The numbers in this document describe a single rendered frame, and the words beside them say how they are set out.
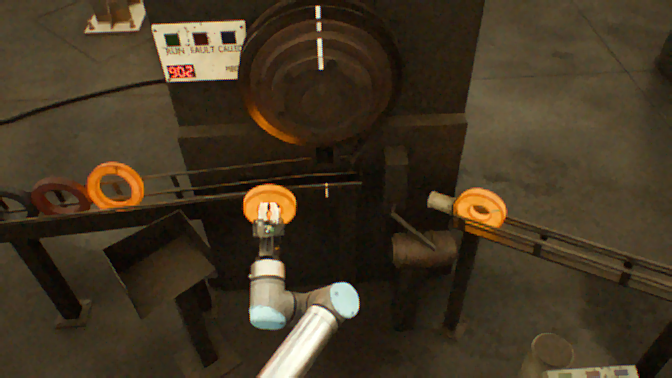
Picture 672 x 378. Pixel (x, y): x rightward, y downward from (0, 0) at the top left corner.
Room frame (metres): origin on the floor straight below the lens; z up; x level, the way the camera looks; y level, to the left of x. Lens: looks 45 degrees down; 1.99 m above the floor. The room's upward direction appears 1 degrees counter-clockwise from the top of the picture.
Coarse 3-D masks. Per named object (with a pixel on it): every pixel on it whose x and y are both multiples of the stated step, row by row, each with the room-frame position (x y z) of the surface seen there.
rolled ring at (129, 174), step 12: (96, 168) 1.35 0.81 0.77; (108, 168) 1.34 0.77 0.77; (120, 168) 1.34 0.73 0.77; (132, 168) 1.36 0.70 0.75; (96, 180) 1.33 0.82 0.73; (132, 180) 1.33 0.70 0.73; (96, 192) 1.31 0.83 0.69; (96, 204) 1.30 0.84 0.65; (108, 204) 1.30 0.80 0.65; (120, 204) 1.30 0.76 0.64; (132, 204) 1.30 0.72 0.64
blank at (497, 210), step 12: (468, 192) 1.20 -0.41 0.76; (480, 192) 1.18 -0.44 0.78; (492, 192) 1.18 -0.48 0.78; (456, 204) 1.20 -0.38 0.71; (468, 204) 1.18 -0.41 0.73; (480, 204) 1.16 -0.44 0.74; (492, 204) 1.15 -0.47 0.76; (504, 204) 1.16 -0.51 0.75; (468, 216) 1.18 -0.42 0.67; (480, 216) 1.18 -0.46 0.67; (492, 216) 1.14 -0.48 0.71; (504, 216) 1.13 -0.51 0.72
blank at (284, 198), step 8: (272, 184) 1.12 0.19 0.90; (248, 192) 1.11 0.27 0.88; (256, 192) 1.09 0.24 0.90; (264, 192) 1.09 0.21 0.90; (272, 192) 1.09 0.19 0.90; (280, 192) 1.09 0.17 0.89; (288, 192) 1.11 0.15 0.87; (248, 200) 1.08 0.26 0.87; (256, 200) 1.08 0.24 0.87; (264, 200) 1.08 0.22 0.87; (272, 200) 1.09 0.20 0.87; (280, 200) 1.09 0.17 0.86; (288, 200) 1.09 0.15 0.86; (248, 208) 1.08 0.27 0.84; (256, 208) 1.08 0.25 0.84; (280, 208) 1.09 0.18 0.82; (288, 208) 1.09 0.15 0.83; (248, 216) 1.08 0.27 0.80; (256, 216) 1.08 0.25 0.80; (288, 216) 1.09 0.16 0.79
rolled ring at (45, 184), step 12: (48, 180) 1.30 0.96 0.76; (60, 180) 1.30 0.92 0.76; (72, 180) 1.32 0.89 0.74; (36, 192) 1.28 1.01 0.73; (72, 192) 1.29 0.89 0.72; (84, 192) 1.30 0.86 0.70; (36, 204) 1.28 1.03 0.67; (48, 204) 1.30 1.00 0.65; (84, 204) 1.29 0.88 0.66; (72, 216) 1.29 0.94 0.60
